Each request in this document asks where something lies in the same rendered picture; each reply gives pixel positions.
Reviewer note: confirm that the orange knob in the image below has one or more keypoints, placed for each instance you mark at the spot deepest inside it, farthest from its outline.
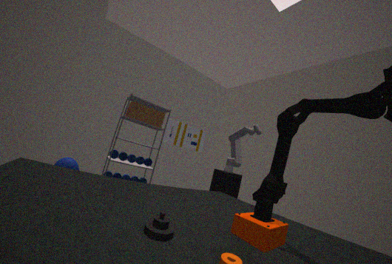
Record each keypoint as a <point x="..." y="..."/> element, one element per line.
<point x="229" y="258"/>

